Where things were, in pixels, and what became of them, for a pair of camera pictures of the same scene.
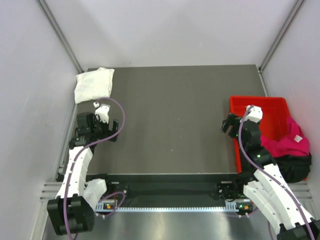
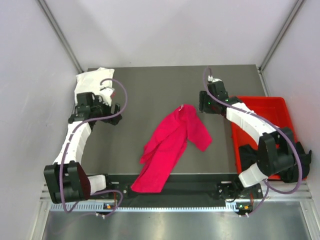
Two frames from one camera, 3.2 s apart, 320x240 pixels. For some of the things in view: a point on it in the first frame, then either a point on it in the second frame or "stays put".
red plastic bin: (276, 111) stays put
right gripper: (233, 120) → (203, 107)
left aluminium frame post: (55, 23) stays put
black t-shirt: (294, 169) stays put
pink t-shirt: (295, 143) → (165, 146)
